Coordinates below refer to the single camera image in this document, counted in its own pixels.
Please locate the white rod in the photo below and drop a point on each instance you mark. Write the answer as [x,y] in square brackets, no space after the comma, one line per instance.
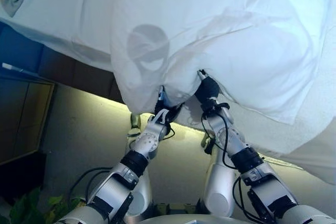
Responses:
[15,68]

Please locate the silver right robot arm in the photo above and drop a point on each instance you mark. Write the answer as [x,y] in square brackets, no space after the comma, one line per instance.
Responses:
[262,179]

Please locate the wooden nightstand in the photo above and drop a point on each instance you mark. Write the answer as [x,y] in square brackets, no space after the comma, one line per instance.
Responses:
[23,119]

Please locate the grey robot torso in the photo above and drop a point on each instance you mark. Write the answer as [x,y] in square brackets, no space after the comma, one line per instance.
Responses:
[181,218]

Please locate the brown upholstered bed frame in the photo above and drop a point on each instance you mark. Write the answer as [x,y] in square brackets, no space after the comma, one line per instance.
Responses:
[65,69]

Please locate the white duvet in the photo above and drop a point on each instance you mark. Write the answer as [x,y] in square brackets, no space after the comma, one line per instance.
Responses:
[236,37]

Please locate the silver right robot leg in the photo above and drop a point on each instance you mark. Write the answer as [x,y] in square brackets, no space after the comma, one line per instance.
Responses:
[219,190]

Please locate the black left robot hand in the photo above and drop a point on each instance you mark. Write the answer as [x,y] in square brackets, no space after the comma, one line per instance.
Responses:
[158,103]

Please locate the green leafy plant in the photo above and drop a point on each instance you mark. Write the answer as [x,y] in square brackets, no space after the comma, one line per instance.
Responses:
[31,208]

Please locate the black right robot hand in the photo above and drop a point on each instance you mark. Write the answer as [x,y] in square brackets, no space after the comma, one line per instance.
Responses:
[208,90]

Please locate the white bed sheet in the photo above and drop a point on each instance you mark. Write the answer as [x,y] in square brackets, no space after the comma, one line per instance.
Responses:
[65,11]

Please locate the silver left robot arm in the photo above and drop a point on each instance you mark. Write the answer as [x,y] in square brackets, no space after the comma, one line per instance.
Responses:
[115,187]

